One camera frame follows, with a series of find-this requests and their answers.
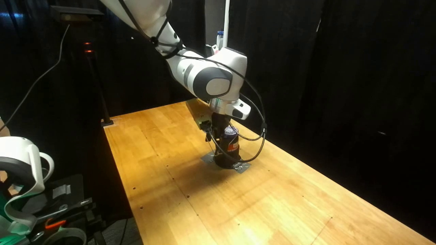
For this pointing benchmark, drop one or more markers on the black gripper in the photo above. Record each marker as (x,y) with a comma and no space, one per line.
(220,121)

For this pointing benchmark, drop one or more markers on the orange rubber band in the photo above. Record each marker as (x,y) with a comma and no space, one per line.
(231,147)

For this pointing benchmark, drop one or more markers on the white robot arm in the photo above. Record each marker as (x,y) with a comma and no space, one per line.
(204,75)

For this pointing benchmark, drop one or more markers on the dark cup with purple base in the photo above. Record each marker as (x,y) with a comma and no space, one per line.
(230,137)

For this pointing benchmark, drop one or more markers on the grey tape piece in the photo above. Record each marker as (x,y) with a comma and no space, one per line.
(207,158)

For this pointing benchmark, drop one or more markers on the white plastic bottle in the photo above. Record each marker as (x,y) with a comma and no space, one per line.
(219,38)

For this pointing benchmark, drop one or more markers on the white vertical pole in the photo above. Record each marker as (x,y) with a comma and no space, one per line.
(224,22)

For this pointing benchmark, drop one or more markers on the black curtain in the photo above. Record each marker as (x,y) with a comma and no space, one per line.
(344,68)

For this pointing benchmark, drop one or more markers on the black equipment case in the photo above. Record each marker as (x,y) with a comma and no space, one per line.
(68,204)

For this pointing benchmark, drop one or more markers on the white VR headset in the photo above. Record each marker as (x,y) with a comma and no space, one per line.
(20,158)

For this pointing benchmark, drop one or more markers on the grey square base plate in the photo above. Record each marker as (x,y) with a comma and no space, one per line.
(241,166)

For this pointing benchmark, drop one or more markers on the black camera tripod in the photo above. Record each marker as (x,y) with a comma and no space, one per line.
(96,86)

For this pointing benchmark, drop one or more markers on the black camera on tripod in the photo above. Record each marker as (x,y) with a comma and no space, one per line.
(75,12)

